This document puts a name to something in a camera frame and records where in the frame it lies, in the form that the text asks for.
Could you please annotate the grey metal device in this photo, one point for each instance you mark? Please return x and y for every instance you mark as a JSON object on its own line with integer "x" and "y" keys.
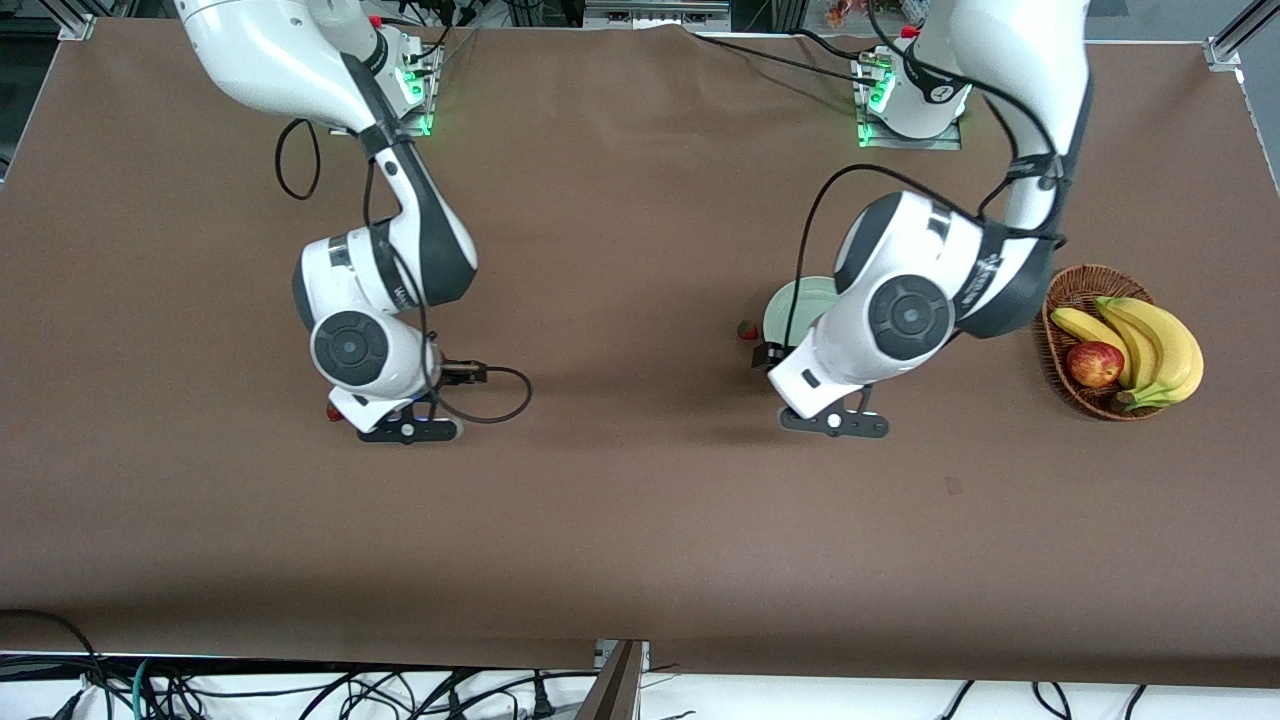
{"x": 655, "y": 15}

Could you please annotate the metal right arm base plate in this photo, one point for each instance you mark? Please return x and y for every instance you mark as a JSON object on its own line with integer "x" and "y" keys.
{"x": 425, "y": 125}

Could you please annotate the yellow banana bunch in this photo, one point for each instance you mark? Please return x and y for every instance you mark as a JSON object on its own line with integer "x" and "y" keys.
{"x": 1165, "y": 345}

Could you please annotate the brown wicker basket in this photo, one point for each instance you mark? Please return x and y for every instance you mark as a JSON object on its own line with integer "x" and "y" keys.
{"x": 1075, "y": 285}

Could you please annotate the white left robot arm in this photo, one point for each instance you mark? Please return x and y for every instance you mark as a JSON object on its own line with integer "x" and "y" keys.
{"x": 905, "y": 315}

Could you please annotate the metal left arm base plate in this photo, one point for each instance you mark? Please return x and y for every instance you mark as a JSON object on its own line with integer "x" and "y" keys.
{"x": 945, "y": 145}

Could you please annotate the red apple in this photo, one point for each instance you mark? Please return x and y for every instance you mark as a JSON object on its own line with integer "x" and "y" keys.
{"x": 1095, "y": 364}

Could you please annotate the small metal bracket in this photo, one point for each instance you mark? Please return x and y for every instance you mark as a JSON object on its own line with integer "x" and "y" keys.
{"x": 603, "y": 650}

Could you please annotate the brown table cloth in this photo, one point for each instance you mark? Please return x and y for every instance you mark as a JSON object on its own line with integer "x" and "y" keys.
{"x": 600, "y": 520}

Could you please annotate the pale green plate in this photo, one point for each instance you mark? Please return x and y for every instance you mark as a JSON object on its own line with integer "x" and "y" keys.
{"x": 790, "y": 310}

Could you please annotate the aluminium frame profile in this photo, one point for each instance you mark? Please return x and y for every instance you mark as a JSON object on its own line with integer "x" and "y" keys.
{"x": 78, "y": 22}
{"x": 1222, "y": 50}

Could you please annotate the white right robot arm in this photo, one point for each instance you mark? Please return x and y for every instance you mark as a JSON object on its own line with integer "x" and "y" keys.
{"x": 280, "y": 50}

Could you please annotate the brown wooden beam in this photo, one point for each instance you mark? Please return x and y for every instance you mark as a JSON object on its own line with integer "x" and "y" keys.
{"x": 612, "y": 690}

